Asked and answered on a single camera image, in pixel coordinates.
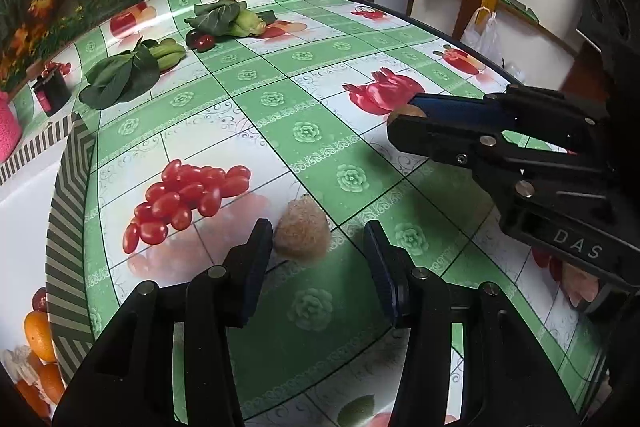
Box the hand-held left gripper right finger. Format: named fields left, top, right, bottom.
left=364, top=221, right=581, bottom=427

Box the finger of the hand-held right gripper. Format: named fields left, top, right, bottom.
left=387, top=107, right=613, bottom=198
left=412, top=84, right=608, bottom=152

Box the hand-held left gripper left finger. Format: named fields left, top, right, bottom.
left=52, top=219, right=275, bottom=427

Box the brown fuzzy round fruit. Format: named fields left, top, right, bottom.
left=274, top=199, right=331, bottom=267

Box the white tray with striped rim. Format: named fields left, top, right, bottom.
left=0, top=114, right=98, bottom=427

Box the white plastic bag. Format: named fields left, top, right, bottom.
left=460, top=7, right=503, bottom=65

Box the green printed tablecloth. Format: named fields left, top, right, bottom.
left=10, top=0, right=616, bottom=427

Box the large orange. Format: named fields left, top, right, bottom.
left=24, top=311, right=57, bottom=364

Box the bok choy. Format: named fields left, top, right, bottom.
left=79, top=38, right=187, bottom=110
left=184, top=0, right=278, bottom=38

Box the pale knobbly walnut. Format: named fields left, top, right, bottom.
left=2, top=346, right=33, bottom=383

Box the dark jar with brown cap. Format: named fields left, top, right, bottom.
left=31, top=69, right=72, bottom=116

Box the pink bottle with knit sleeve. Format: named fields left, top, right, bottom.
left=0, top=91, right=23, bottom=160

